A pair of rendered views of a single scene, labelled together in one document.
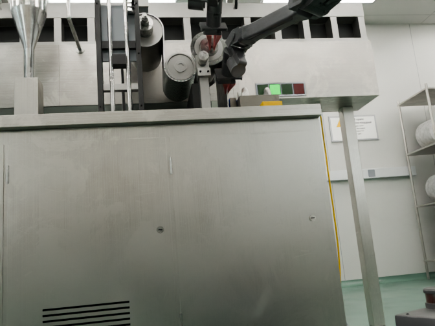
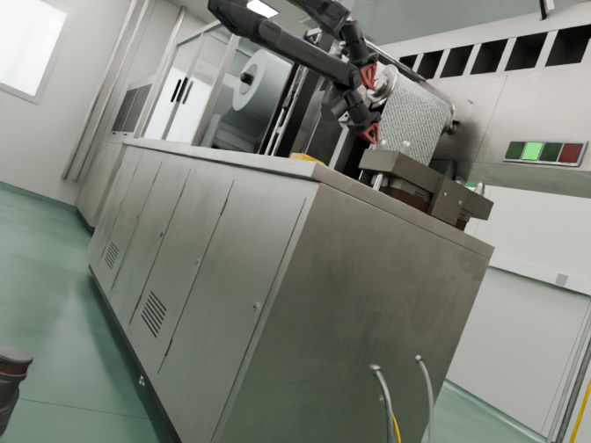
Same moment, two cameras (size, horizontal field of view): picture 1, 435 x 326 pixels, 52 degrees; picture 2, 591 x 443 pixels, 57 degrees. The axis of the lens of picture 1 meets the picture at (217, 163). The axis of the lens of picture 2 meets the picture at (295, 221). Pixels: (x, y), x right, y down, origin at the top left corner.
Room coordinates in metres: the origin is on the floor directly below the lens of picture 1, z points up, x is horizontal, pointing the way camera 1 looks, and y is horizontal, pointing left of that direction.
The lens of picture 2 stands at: (1.04, -1.55, 0.73)
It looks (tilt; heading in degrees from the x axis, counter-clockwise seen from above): 1 degrees up; 70
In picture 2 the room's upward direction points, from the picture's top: 21 degrees clockwise
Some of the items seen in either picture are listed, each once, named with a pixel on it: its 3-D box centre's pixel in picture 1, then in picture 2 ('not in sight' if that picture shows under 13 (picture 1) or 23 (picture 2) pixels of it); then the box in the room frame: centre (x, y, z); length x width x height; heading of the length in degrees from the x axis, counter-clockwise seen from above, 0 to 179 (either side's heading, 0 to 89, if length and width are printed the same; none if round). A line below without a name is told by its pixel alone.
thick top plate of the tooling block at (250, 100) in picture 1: (249, 117); (426, 185); (1.88, -0.16, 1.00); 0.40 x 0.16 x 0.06; 9
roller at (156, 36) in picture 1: (145, 44); not in sight; (1.79, 0.26, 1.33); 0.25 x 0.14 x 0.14; 9
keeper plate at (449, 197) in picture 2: not in sight; (448, 201); (1.91, -0.25, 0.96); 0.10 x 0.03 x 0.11; 9
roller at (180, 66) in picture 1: (178, 78); not in sight; (1.80, 0.13, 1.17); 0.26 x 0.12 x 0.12; 9
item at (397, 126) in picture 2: (221, 92); (404, 145); (1.82, -0.05, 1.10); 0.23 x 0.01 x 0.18; 9
